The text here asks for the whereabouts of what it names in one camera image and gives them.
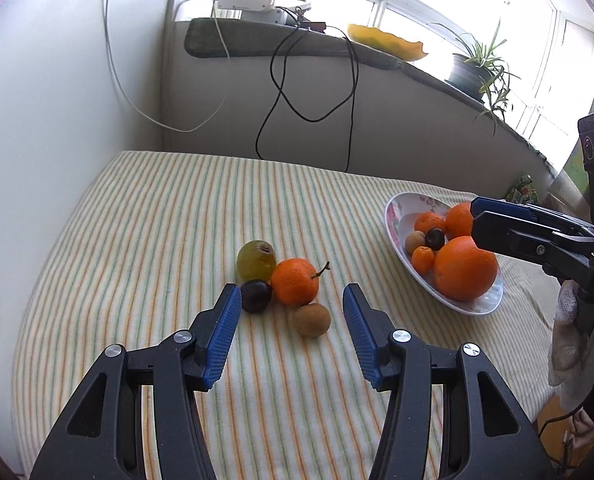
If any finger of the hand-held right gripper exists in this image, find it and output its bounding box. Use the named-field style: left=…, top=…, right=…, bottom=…
left=468, top=197, right=594, bottom=251
left=471, top=211, right=594, bottom=286

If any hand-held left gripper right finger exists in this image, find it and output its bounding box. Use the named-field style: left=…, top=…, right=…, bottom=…
left=342, top=283, right=558, bottom=480

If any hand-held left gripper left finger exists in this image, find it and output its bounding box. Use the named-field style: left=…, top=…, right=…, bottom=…
left=29, top=282, right=243, bottom=480

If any medium round tangerine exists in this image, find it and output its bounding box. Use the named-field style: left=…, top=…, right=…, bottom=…
left=444, top=202, right=478, bottom=240

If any large orange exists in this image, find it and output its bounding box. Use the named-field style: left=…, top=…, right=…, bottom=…
left=433, top=236, right=499, bottom=302

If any brown kiwi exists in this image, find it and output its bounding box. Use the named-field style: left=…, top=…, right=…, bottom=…
left=292, top=303, right=332, bottom=338

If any stemless mandarin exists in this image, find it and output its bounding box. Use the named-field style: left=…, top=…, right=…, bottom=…
left=414, top=211, right=447, bottom=235

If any mandarin with stem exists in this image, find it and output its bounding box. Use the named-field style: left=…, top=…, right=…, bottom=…
left=270, top=258, right=331, bottom=307

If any small orange kumquat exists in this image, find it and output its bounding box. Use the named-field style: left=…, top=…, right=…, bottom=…
left=410, top=246, right=436, bottom=276

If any white floral plate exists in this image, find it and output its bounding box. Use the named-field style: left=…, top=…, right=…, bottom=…
left=384, top=191, right=505, bottom=316

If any person's right hand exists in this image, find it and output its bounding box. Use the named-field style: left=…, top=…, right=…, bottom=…
left=548, top=280, right=594, bottom=411

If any green carton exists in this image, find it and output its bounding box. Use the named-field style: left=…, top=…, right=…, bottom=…
left=507, top=175, right=540, bottom=206

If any grey plant pot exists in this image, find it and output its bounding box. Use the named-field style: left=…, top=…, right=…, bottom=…
left=446, top=53, right=493, bottom=98

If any striped blanket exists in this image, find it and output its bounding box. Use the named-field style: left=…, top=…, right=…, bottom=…
left=11, top=150, right=578, bottom=480

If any green spider plant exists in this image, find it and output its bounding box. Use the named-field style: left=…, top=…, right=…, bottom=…
left=429, top=20, right=523, bottom=136

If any yellow wavy bowl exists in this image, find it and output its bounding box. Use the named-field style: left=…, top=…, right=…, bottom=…
left=347, top=23, right=429, bottom=62

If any grey windowsill cushion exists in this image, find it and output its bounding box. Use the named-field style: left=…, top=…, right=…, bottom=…
left=184, top=17, right=560, bottom=176

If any white power adapter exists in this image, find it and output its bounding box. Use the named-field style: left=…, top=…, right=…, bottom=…
left=257, top=7, right=303, bottom=26

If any thin black cable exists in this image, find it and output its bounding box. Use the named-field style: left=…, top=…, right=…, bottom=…
left=534, top=400, right=593, bottom=480

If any long black cable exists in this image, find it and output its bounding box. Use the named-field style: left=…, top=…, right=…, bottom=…
left=255, top=85, right=354, bottom=173

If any short black cable loop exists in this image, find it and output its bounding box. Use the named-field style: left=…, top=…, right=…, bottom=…
left=270, top=27, right=360, bottom=123

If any white cable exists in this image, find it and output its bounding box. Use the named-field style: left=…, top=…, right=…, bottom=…
left=104, top=0, right=233, bottom=133

